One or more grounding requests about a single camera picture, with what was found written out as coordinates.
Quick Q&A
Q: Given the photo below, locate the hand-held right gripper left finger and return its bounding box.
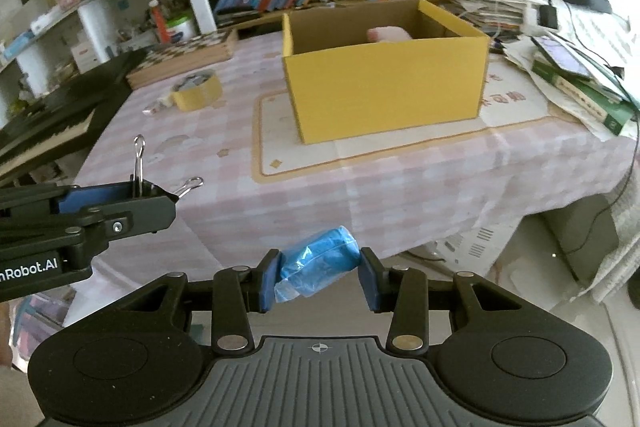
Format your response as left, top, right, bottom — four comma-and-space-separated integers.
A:
90, 248, 284, 356

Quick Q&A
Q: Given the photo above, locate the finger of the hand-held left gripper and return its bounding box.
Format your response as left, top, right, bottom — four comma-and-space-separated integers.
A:
0, 182, 166, 220
0, 194, 177, 250

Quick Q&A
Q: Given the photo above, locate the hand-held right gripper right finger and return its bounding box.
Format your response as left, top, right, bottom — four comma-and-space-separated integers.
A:
359, 247, 553, 353

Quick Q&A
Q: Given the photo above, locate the black binder clip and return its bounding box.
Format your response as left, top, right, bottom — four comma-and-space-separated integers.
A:
131, 134, 204, 200

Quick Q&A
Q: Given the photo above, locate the blue plastic bag roll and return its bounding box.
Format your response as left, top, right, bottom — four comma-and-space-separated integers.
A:
274, 224, 362, 303

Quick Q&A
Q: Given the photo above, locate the yellow cardboard box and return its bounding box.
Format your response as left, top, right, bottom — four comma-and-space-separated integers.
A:
281, 0, 491, 145

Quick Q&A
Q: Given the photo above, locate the pink plush pig toy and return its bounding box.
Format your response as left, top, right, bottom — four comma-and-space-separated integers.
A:
366, 26, 415, 44

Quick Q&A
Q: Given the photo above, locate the black electronic keyboard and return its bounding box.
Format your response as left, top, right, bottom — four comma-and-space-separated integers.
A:
0, 52, 148, 182

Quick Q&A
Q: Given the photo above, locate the yellow tape roll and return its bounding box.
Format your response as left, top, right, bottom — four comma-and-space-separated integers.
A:
171, 71, 224, 112

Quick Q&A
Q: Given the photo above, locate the white red printed box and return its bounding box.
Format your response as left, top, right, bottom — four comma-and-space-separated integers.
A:
70, 42, 96, 74

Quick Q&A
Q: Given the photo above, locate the wooden chessboard box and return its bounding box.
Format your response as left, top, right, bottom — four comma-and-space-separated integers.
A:
125, 28, 240, 88

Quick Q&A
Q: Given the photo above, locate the clear holder with pens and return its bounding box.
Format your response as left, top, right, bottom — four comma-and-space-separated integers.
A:
117, 19, 156, 48

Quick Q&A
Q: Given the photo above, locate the white tissue box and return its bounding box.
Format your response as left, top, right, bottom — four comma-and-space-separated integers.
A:
29, 9, 66, 34

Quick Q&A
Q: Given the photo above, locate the orange glue bottle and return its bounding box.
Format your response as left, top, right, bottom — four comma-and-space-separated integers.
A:
149, 0, 172, 45

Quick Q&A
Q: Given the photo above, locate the white green tub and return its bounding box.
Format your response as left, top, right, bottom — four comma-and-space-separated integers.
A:
165, 14, 197, 42

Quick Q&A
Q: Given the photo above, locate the black stapler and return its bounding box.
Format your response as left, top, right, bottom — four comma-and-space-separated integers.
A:
215, 9, 261, 24

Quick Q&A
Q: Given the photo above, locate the thick green book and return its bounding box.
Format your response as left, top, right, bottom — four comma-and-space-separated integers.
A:
531, 57, 638, 136

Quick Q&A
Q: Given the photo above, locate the stack of papers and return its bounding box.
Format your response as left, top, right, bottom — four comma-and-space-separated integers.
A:
445, 0, 541, 40

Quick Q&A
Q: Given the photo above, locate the smartphone with lit screen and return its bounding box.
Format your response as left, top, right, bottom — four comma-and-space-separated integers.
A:
532, 34, 593, 78

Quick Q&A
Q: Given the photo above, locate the white power adapter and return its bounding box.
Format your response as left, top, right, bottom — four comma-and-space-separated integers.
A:
522, 4, 541, 35

